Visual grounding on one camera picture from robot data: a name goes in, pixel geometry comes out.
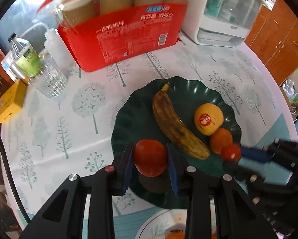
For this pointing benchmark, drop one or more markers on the dark avocado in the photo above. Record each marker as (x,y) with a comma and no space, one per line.
(158,184)

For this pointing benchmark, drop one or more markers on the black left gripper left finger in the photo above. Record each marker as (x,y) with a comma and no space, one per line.
(62,215)

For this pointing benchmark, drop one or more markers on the yellow cardboard box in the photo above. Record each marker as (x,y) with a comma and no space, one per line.
(11,102)

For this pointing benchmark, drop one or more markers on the red paper cup package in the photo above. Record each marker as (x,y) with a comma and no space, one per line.
(99,33)

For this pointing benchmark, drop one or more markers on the round white floral placemat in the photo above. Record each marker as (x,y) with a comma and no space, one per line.
(164,222)

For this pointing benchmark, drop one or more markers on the brown ripe banana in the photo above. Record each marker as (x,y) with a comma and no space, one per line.
(174,129)

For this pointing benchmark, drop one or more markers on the white plastic squeeze bottle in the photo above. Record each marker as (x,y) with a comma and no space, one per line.
(57,48)

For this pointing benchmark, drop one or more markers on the bottle with green label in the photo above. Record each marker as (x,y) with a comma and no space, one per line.
(25,56)

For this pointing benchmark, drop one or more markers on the clear glass cup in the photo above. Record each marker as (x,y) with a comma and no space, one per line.
(50,80)

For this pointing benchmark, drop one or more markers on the large red tomato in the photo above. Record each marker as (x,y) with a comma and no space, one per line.
(150,157)

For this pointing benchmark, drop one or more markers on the white countertop sterilizer cabinet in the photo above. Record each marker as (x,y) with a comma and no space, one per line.
(223,23)

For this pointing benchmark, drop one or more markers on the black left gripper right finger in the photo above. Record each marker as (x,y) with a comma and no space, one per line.
(211,197)

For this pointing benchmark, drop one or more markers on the red cherry tomato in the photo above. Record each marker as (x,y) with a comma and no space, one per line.
(231,153)

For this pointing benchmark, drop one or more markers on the wooden cabinet right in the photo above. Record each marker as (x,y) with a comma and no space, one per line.
(274,39)

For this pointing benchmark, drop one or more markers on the dark green scalloped plate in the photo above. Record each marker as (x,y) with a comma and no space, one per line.
(135,120)

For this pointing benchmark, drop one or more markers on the large orange mandarin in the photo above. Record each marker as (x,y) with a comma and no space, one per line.
(176,235)

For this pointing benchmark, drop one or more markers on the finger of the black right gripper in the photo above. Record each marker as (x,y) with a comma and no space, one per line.
(254,181)
(283,153)

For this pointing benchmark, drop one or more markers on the yellow apple with sticker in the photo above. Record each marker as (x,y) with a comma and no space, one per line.
(208,118)

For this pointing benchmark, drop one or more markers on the tree pattern tablecloth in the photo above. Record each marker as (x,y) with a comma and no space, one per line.
(238,75)

